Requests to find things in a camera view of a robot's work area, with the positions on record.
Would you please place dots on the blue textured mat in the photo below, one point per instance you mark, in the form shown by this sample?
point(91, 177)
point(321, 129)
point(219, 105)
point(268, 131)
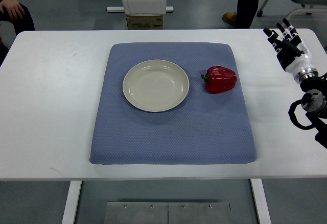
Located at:
point(201, 129)

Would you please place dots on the cream ceramic plate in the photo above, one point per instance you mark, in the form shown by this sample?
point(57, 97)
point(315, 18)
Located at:
point(155, 85)

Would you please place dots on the red bell pepper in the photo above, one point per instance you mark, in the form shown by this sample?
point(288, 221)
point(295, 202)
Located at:
point(219, 79)

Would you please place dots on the white table leg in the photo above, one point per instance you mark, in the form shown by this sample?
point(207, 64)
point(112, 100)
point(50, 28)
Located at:
point(72, 200)
point(260, 201)

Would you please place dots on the seated person in black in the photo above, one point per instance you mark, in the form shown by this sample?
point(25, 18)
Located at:
point(18, 15)

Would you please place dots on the metal floor plate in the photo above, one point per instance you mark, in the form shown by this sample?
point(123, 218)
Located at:
point(171, 212)

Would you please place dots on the left white table leg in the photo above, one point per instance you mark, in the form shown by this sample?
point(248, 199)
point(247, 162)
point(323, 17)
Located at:
point(72, 200)

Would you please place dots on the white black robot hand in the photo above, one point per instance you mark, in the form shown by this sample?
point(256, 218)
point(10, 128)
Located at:
point(292, 52)

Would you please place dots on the right white table leg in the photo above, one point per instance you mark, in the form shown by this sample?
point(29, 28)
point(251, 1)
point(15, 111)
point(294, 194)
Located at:
point(260, 201)

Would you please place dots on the cardboard box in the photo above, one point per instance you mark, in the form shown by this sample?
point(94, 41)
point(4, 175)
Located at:
point(144, 22)

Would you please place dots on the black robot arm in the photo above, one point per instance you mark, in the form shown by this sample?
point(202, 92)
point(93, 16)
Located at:
point(315, 105)

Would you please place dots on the standing person dark trousers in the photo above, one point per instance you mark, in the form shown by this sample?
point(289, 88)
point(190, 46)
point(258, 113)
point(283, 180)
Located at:
point(244, 15)

